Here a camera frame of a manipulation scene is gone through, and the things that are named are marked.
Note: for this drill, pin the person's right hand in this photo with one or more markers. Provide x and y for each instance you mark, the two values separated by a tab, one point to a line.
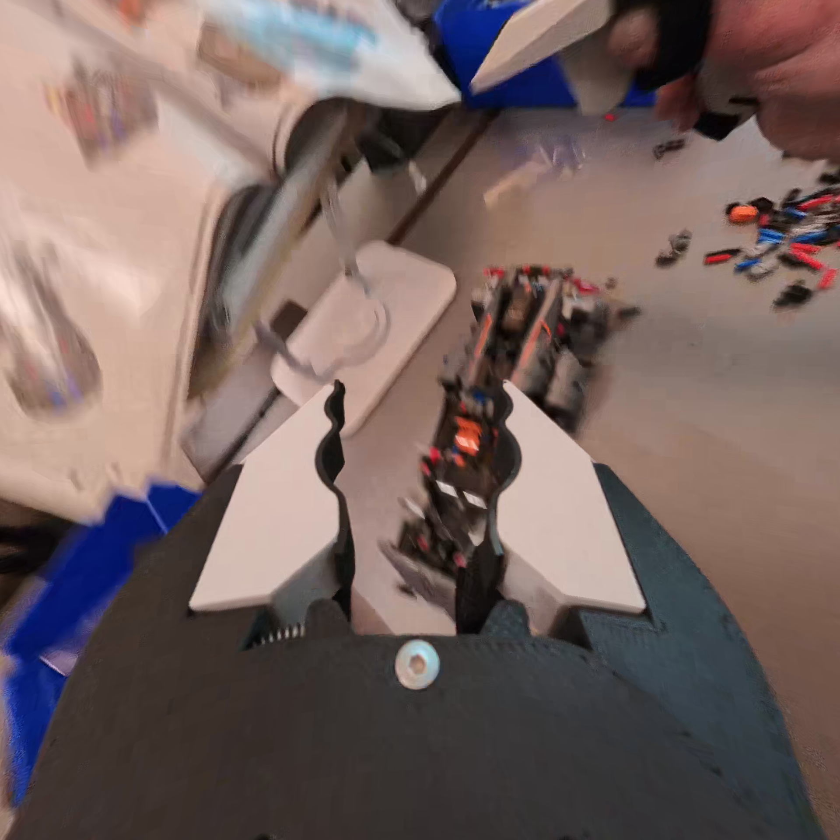
787	65

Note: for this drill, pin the lego car model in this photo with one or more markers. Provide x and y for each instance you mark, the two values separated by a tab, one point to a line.
525	328

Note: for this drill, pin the white booklet stand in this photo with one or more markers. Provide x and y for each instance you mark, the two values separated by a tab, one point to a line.
407	289

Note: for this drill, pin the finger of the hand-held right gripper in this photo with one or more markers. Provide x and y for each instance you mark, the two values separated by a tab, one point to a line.
544	33

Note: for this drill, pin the small blue parts bin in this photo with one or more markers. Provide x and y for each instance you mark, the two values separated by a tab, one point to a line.
85	571

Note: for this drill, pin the lego instruction booklet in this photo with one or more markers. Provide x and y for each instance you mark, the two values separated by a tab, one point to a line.
131	262

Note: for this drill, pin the large blue plastic bin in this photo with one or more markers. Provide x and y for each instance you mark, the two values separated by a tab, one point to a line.
472	39

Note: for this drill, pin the pile of loose lego pieces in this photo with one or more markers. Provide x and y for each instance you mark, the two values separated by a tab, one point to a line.
787	229

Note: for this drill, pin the small black lego piece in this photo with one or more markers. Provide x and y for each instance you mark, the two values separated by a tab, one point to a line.
669	148

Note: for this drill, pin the clear plastic bag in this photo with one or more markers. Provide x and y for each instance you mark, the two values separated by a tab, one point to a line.
544	161

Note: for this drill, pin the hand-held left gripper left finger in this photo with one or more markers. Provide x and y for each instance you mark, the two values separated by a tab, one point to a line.
275	525

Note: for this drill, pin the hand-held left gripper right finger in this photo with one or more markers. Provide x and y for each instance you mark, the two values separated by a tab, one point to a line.
564	525

